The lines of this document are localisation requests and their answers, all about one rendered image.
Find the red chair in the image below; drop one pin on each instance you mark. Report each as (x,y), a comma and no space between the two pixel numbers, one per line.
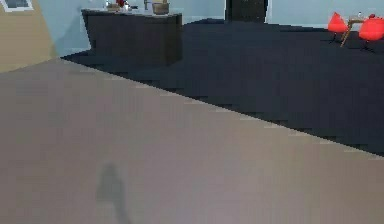
(371,29)
(336,24)

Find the wooden dining table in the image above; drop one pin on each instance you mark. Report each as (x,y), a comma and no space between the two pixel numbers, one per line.
(350,25)

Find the white framed wall picture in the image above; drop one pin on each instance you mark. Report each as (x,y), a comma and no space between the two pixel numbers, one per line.
(16,4)

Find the dark brown kitchen counter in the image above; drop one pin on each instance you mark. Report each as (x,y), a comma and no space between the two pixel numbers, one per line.
(133,36)

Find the brown box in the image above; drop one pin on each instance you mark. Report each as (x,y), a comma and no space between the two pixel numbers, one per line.
(160,7)

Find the dark brown room door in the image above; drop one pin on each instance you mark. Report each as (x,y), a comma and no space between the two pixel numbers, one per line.
(246,10)

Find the red item on counter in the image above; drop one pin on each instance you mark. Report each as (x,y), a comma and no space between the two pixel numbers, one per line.
(120,2)

